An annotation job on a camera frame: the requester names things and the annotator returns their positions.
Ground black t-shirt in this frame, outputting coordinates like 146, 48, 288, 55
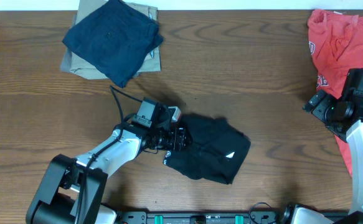
163, 114, 251, 185

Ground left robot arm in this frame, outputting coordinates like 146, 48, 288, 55
26, 103, 187, 223

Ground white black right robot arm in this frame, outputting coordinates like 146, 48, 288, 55
281, 90, 363, 224

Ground red t-shirt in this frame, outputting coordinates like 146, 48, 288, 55
306, 8, 363, 178

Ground folded navy blue shorts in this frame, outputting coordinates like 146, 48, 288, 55
62, 0, 163, 88

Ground folded khaki pants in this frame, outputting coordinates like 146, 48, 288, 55
60, 0, 161, 80

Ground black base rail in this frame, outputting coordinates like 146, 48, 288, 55
100, 208, 350, 224

